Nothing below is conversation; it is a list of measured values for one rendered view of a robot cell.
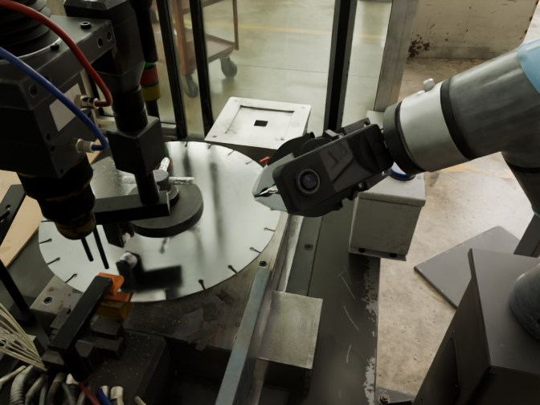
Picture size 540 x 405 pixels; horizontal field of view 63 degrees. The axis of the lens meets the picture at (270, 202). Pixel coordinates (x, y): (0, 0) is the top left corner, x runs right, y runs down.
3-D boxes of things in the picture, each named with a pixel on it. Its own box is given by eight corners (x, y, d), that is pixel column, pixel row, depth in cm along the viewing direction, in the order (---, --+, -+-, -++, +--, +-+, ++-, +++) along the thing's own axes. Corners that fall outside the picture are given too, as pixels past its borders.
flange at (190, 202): (123, 239, 57) (119, 226, 55) (123, 187, 65) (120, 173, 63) (208, 225, 59) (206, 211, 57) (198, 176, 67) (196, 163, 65)
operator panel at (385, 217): (357, 166, 103) (367, 109, 93) (406, 173, 101) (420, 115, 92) (347, 252, 83) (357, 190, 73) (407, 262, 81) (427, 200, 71)
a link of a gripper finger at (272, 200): (285, 206, 59) (341, 189, 53) (258, 222, 54) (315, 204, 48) (276, 185, 58) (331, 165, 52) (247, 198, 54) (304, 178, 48)
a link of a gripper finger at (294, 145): (285, 186, 52) (344, 164, 46) (276, 190, 51) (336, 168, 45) (269, 149, 52) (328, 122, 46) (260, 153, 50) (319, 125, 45)
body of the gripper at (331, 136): (349, 190, 54) (444, 160, 46) (312, 213, 48) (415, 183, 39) (325, 132, 53) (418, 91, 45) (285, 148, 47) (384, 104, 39)
